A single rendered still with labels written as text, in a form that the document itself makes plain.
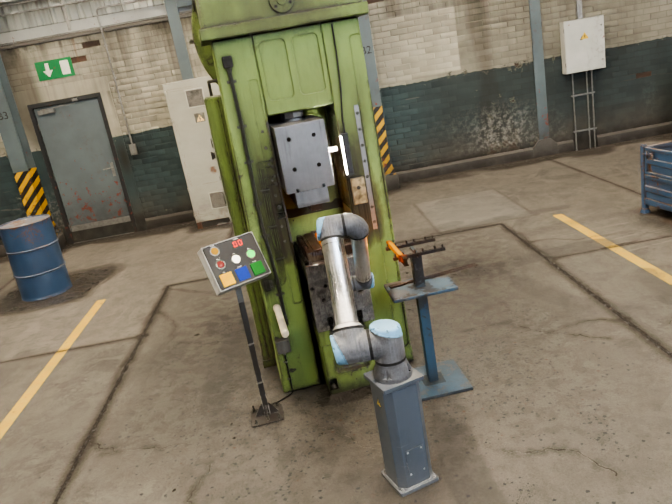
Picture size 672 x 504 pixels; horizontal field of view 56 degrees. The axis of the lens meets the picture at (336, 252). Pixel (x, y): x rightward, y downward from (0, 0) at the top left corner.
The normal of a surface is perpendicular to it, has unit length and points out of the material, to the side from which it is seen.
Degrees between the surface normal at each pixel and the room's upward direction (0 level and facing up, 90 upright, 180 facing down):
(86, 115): 90
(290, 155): 90
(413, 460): 90
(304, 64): 90
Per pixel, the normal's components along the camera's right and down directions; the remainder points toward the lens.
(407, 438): 0.40, 0.21
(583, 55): 0.07, 0.29
